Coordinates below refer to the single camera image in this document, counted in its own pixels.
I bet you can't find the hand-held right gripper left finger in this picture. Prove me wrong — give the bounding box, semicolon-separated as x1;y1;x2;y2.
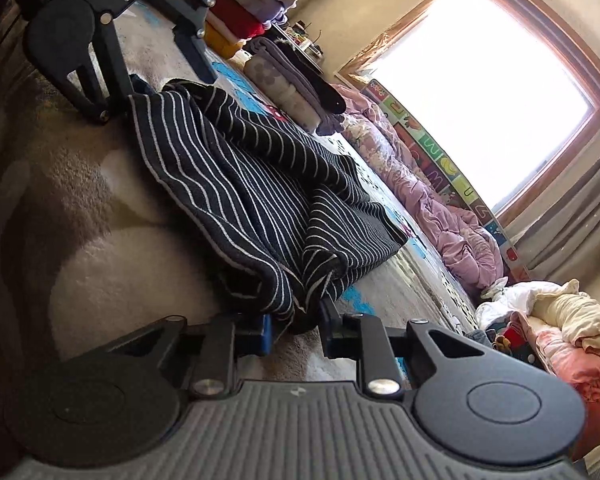
96;310;274;400

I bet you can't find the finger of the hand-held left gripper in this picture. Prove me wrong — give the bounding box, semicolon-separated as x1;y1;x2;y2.
154;0;219;84
55;12;133;124

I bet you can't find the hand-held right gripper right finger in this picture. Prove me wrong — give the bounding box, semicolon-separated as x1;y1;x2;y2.
319;297;493;402

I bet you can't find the black white striped shirt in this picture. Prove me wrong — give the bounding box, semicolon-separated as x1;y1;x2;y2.
128;79;410;336

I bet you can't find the stack of folded clothes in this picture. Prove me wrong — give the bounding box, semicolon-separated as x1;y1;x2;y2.
202;0;298;58

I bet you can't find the cluttered side desk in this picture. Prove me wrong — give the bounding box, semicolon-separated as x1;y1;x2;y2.
280;20;326;63

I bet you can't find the brown cartoon printed blanket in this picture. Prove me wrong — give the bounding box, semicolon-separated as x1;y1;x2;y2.
0;0;486;391

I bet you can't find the black folded garment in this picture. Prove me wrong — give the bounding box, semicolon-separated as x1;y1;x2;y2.
310;72;350;115

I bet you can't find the lilac fuzzy garment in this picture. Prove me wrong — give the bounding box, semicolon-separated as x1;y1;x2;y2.
314;112;348;137

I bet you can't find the purple quilt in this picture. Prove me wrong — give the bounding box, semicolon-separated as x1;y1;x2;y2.
332;82;506;291

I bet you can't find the red green folded sweater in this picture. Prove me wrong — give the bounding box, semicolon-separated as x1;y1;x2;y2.
492;320;531;356

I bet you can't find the colourful alphabet foam mat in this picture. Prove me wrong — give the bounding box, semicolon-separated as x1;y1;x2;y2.
362;79;531;283

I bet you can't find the pink floral quilt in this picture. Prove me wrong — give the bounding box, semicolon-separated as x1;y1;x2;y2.
512;310;600;461

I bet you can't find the grey curtain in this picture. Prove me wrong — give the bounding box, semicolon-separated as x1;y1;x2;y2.
505;140;600;281

